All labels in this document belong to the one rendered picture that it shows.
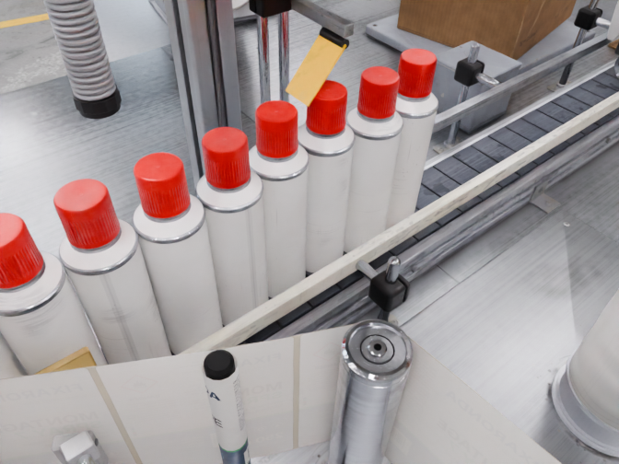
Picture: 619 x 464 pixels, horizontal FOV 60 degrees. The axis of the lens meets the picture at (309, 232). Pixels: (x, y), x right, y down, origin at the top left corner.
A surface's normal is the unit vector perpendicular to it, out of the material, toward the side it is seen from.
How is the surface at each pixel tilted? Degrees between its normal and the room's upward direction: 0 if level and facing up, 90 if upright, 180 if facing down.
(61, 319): 90
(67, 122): 0
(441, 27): 90
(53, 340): 90
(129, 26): 0
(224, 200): 42
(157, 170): 3
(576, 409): 90
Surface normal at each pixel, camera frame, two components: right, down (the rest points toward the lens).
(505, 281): 0.02, -0.71
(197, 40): 0.62, 0.56
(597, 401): -0.84, 0.40
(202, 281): 0.81, 0.43
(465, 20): -0.65, 0.53
